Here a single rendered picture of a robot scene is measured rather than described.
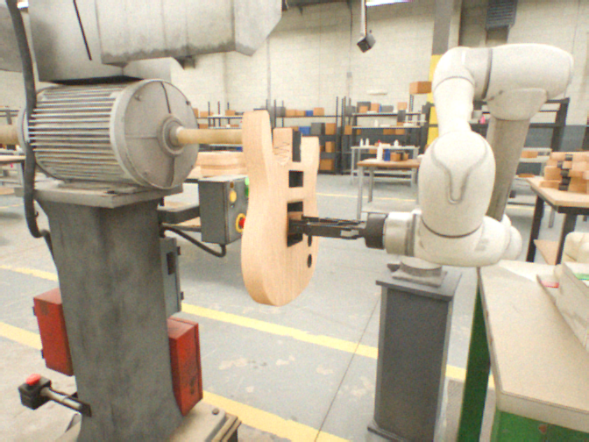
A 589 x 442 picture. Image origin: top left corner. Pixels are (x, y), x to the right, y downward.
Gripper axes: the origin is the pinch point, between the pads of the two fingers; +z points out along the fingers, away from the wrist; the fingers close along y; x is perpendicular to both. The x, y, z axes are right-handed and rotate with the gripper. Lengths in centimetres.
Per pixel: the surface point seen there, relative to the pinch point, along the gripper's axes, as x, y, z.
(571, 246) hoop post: -2, 17, -56
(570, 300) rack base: -9, 0, -53
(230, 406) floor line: -99, 57, 54
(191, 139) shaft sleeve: 18.4, -9.0, 23.1
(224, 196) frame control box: 3.8, 13.7, 29.4
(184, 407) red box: -69, 14, 44
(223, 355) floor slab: -95, 89, 80
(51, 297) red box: -27, -11, 72
